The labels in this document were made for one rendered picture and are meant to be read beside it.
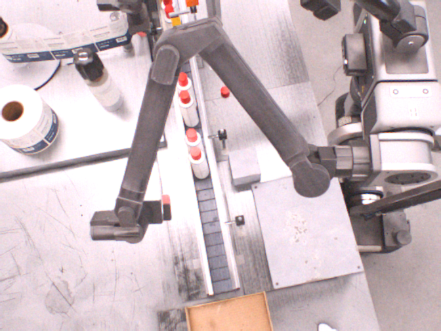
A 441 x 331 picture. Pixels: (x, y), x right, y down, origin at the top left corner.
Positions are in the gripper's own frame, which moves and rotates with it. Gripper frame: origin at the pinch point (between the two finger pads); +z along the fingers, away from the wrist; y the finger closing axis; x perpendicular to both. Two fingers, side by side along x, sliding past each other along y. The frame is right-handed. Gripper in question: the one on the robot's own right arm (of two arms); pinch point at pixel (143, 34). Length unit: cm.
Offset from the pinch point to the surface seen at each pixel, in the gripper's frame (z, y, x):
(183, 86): 1.0, 21.6, 10.2
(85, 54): -11.2, 11.5, -17.1
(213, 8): -8.1, 1.0, 24.6
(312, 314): 22, 99, 37
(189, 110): 4.8, 28.8, 10.8
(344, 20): 107, -60, 110
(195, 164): 2.2, 48.4, 9.6
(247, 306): 22, 93, 17
